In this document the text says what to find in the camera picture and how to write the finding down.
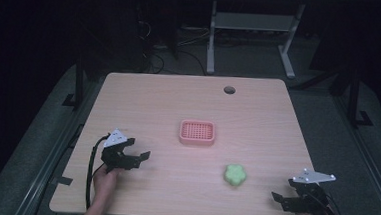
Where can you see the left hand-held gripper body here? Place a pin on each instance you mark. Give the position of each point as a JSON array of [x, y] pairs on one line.
[[115, 159]]

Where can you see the person's left hand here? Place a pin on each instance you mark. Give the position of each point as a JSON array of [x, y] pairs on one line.
[[104, 183]]

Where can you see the green flower-shaped soap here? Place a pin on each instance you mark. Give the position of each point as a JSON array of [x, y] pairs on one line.
[[235, 174]]

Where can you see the pink soap dish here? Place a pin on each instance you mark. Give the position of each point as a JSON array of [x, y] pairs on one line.
[[197, 133]]

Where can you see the metal floor rail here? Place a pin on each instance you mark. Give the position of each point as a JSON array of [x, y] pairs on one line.
[[52, 159], [369, 158]]

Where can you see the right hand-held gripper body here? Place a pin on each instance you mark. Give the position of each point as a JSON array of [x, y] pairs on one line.
[[310, 193]]

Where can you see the black metal stand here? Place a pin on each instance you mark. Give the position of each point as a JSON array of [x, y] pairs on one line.
[[353, 97], [79, 80]]

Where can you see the white metal desk frame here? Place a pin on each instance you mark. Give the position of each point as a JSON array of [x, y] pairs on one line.
[[254, 22]]

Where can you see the grey tape strip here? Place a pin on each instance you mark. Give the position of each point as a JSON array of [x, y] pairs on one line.
[[62, 181]]

